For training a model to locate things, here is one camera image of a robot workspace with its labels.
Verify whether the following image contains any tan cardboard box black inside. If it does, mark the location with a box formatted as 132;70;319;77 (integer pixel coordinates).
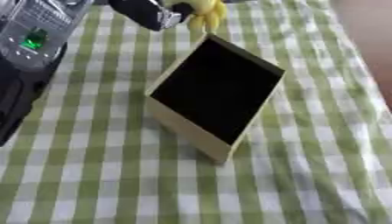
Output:
143;33;287;165

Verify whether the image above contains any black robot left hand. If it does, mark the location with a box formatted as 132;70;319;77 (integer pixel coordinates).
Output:
107;0;196;32

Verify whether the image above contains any yellow toy banana bunch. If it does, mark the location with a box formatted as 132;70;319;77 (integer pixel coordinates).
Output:
164;0;230;33

